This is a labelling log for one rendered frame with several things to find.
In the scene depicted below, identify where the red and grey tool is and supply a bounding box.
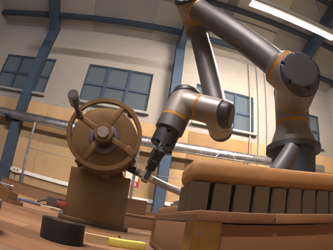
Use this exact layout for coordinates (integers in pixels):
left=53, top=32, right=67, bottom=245
left=46, top=196, right=66, bottom=210

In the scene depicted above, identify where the brown pad on grey blocks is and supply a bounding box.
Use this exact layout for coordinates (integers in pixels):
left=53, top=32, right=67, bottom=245
left=178, top=159, right=333, bottom=215

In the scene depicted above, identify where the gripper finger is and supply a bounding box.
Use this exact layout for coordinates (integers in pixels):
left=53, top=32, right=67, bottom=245
left=142, top=146, right=160, bottom=182
left=148, top=147, right=165, bottom=178

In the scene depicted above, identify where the white ceiling light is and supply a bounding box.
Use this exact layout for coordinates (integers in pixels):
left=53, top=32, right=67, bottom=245
left=248, top=0, right=333, bottom=41

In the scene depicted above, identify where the blue handled tool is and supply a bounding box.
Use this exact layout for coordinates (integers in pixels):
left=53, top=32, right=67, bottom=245
left=17, top=197, right=42, bottom=206

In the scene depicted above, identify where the grey metal windlass handle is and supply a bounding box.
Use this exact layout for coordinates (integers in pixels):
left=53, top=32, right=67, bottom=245
left=126, top=167, right=181, bottom=196

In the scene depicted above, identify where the blue framed window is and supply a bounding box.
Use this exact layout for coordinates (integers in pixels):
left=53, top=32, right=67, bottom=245
left=197, top=83, right=255, bottom=132
left=0, top=54, right=57, bottom=94
left=309, top=114, right=320, bottom=143
left=79, top=64, right=154, bottom=113

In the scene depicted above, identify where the brown wooden platform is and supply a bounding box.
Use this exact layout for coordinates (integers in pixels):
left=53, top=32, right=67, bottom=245
left=149, top=209, right=333, bottom=250

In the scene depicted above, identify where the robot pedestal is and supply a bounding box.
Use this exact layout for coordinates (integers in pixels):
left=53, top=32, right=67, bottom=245
left=298, top=149, right=317, bottom=173

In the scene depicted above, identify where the yellow and cream bar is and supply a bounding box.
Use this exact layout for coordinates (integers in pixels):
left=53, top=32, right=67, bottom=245
left=83, top=232, right=147, bottom=250

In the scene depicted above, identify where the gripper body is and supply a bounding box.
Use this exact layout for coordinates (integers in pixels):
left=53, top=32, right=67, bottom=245
left=151, top=124, right=181, bottom=154

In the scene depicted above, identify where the yellow corner plate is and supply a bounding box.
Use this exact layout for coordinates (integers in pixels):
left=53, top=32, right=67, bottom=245
left=181, top=221, right=223, bottom=250

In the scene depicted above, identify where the brown spoked clutch handwheel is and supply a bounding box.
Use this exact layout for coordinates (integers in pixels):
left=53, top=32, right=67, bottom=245
left=66, top=98, right=143, bottom=174

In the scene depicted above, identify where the red and white sign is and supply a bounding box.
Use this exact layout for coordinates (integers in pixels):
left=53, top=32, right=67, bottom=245
left=124, top=170, right=140, bottom=188

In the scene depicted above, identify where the brown wooden box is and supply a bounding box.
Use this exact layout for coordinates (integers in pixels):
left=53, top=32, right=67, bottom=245
left=0, top=181, right=24, bottom=208

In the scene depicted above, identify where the black round disc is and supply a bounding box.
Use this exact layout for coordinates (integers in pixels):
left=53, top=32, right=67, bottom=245
left=40, top=215, right=86, bottom=248

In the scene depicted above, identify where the brown windlass body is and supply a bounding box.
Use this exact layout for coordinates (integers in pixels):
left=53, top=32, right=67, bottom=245
left=58, top=107, right=143, bottom=233

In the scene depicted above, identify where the white wall rail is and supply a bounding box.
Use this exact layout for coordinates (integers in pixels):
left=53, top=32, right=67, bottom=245
left=9, top=166, right=69, bottom=187

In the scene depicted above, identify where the blue steel column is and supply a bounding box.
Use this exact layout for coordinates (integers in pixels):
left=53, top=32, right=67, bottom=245
left=151, top=27, right=188, bottom=214
left=0, top=0, right=61, bottom=171

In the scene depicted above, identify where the grey handwheel knob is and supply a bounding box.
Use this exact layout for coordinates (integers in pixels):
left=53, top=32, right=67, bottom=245
left=67, top=89, right=84, bottom=120

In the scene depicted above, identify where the grey slanted tube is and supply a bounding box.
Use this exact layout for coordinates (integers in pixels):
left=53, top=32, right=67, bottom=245
left=270, top=142, right=301, bottom=169

